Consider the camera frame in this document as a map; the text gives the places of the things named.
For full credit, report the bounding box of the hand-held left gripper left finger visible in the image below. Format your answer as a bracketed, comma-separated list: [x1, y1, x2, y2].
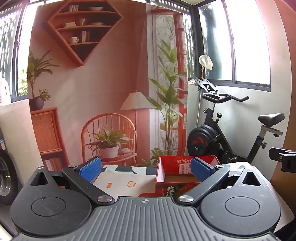
[24, 156, 115, 207]

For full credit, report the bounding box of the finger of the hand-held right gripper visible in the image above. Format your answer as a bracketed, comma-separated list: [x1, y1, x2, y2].
[269, 147, 296, 172]

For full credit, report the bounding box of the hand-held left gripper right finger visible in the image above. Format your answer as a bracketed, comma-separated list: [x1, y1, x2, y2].
[176, 157, 269, 205]

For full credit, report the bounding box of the red strawberry print cardboard box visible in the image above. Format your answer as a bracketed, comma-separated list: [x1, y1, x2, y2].
[154, 155, 221, 198]

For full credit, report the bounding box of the black exercise bike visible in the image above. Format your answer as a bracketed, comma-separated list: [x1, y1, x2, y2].
[187, 77, 285, 166]

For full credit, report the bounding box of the printed cartoon bear blanket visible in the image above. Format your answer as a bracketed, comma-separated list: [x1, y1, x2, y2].
[91, 162, 290, 234]

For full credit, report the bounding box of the front-load washing machine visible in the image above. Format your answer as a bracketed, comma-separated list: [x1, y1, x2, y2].
[0, 130, 19, 207]

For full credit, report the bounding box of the white cloth-topped pole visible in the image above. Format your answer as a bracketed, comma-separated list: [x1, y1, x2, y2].
[195, 54, 213, 130]

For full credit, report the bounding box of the white plastic jug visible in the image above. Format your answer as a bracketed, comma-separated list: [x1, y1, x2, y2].
[0, 76, 11, 105]

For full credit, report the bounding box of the dark framed window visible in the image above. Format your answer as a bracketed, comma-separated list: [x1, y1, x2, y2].
[198, 0, 272, 93]
[0, 0, 31, 102]

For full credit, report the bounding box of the printed room scene wall poster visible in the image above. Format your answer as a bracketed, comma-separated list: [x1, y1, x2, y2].
[28, 0, 190, 168]

